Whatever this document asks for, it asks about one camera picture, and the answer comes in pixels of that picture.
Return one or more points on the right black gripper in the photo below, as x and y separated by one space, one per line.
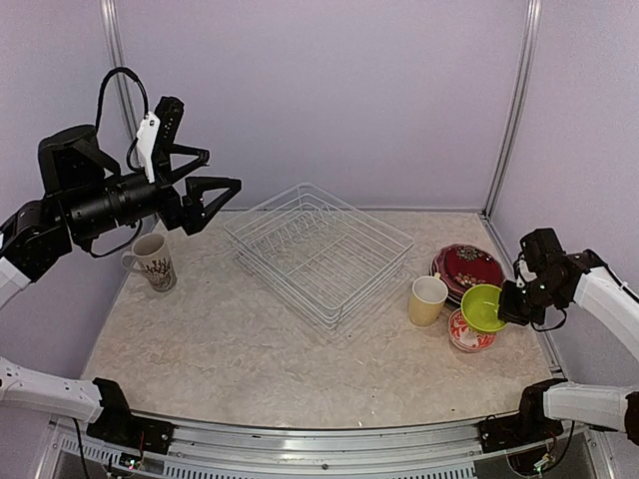
508 309

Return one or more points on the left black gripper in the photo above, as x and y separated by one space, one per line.
190 215

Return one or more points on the lime green bowl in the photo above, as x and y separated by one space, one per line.
479 307

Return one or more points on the white bowl red pattern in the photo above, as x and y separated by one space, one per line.
465 338

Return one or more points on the dark brown plate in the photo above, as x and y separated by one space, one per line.
463 266

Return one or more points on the white floral mug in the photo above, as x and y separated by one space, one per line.
150 258

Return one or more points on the yellow mug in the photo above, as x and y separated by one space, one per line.
427 298

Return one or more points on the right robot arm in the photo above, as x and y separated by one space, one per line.
600 350

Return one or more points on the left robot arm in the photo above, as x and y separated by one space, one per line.
86 195

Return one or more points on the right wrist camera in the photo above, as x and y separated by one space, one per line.
539 247

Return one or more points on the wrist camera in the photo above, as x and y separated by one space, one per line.
539 247
158 129

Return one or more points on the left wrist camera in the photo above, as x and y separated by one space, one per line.
158 129

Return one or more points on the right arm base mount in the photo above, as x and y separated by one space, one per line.
515 430

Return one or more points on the white wire dish rack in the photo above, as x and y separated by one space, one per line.
325 258

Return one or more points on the left aluminium frame post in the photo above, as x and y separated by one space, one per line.
116 53

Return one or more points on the aluminium frame post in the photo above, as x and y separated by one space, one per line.
116 53
516 107

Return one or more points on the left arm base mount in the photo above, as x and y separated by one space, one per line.
135 432

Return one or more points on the front aluminium rail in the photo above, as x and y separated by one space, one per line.
200 449

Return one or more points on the right aluminium frame post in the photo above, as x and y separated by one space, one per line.
516 107

